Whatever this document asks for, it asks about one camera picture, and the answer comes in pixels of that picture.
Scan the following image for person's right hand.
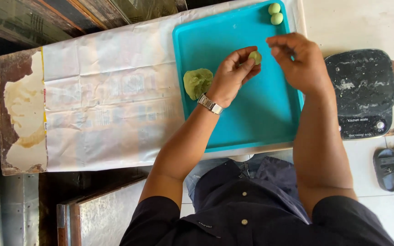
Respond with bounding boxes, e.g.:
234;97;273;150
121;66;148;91
266;32;334;96

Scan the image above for person's left hand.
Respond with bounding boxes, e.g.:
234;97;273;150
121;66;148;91
206;46;262;109

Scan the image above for small green dough piece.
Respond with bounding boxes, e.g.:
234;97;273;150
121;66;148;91
248;51;263;66

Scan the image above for turquoise plastic tray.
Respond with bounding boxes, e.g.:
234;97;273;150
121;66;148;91
172;0;304;153

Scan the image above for green dough lump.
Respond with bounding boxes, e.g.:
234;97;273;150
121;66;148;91
183;68;214;101

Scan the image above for silver wristwatch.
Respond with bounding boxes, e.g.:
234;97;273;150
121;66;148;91
197;93;224;115

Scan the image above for black kitchen scale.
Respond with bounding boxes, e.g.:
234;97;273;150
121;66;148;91
324;49;394;140

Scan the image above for blue jeans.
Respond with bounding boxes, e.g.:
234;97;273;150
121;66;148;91
185;149;295;205

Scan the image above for black sandal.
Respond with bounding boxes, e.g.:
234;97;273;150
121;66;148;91
373;148;394;192

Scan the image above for dark navy shirt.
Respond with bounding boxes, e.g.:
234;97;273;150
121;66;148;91
119;156;394;246

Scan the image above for white paper sheet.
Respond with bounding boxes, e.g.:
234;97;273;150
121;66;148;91
0;0;308;176

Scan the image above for wooden framed glass pane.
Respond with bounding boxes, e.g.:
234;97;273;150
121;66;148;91
0;0;188;48

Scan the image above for wooden framed metal panel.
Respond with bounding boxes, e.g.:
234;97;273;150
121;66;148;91
56;176;148;246

